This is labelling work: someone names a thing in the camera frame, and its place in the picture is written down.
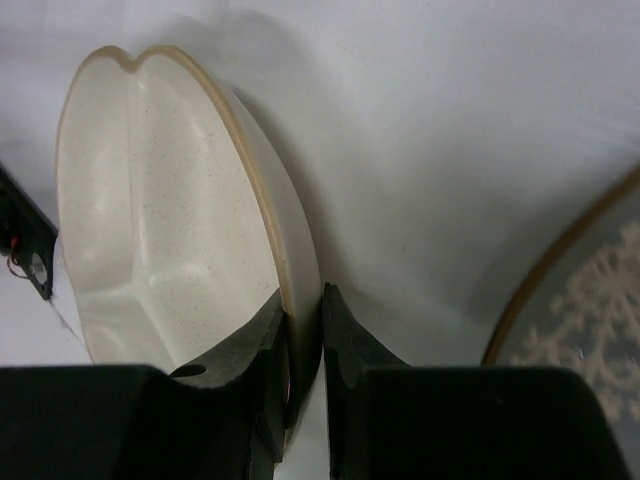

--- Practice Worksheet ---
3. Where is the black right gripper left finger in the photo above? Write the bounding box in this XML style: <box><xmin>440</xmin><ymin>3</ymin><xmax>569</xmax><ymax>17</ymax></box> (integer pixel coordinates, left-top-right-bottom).
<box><xmin>170</xmin><ymin>292</ymin><xmax>289</xmax><ymax>479</ymax></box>

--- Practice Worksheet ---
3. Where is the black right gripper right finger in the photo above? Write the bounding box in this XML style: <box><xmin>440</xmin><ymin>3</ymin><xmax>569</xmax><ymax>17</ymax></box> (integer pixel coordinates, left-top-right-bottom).
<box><xmin>322</xmin><ymin>283</ymin><xmax>415</xmax><ymax>479</ymax></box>

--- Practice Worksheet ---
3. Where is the cream divided plate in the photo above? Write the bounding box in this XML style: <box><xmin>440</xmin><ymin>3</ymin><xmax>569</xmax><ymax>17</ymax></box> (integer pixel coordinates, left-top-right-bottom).
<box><xmin>56</xmin><ymin>45</ymin><xmax>321</xmax><ymax>437</ymax></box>

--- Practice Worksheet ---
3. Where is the grey tree pattern plate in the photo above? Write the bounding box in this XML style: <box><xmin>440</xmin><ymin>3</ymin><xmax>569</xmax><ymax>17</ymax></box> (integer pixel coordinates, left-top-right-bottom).
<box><xmin>480</xmin><ymin>164</ymin><xmax>640</xmax><ymax>436</ymax></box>

